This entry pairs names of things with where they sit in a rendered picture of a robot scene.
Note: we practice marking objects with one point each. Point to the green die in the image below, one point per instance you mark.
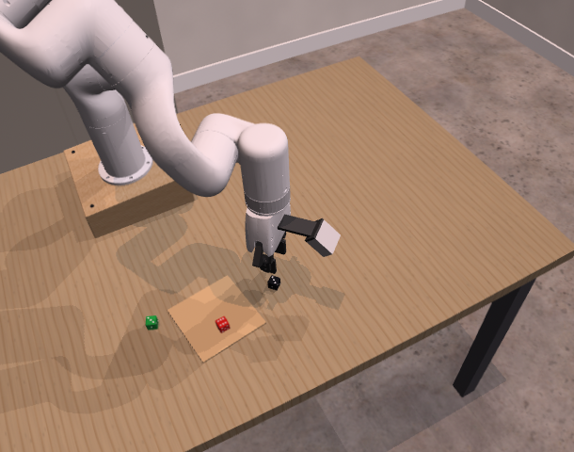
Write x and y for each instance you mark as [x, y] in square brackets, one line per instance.
[152, 322]

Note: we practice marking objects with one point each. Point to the red die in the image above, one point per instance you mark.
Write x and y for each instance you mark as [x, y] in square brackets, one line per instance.
[222, 324]

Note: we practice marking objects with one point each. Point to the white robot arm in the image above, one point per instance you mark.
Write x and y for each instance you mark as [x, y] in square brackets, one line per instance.
[90, 41]

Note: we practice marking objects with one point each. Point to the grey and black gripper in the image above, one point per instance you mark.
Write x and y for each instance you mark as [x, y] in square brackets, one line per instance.
[262, 234]

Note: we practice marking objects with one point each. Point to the tan flat mat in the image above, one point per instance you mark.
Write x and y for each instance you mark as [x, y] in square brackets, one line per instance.
[196, 317]

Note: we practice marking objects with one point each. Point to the black die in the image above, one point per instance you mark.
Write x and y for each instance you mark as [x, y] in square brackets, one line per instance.
[274, 282]

